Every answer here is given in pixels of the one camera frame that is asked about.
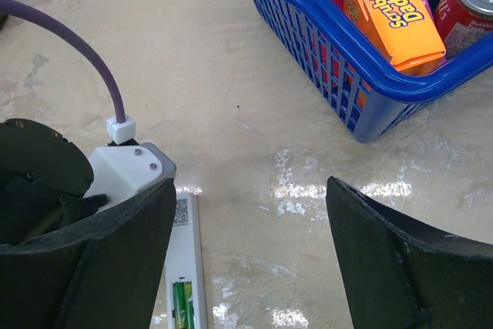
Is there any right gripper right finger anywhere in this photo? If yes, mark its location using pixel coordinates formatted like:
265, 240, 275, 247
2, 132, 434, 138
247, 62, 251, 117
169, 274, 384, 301
326, 176, 492, 328

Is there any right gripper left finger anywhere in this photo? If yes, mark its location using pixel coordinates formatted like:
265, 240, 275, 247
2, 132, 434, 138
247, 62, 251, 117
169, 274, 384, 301
1, 179, 176, 328

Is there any green battery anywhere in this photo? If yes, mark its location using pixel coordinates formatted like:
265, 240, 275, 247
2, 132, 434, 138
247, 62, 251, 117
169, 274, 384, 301
173, 282, 187, 329
183, 281, 195, 329

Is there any white remote control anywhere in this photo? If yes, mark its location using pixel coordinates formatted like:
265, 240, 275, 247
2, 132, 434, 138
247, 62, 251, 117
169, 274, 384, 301
150, 193, 207, 328

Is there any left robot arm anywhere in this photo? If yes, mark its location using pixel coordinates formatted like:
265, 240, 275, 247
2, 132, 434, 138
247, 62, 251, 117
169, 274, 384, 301
1, 118, 109, 245

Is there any blue plastic basket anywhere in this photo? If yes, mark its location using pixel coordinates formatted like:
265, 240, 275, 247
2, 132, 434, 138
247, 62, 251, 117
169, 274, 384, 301
253, 0, 492, 143

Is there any red soda can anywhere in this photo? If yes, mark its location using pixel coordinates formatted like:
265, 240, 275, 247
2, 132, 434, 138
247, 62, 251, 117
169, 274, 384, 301
434, 0, 492, 59

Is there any orange box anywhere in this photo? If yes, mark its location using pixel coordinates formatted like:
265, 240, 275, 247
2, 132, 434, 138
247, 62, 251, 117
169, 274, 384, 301
343, 0, 445, 76

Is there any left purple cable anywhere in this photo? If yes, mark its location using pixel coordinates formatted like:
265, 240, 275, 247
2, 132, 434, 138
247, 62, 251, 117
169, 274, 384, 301
0, 0, 138, 144

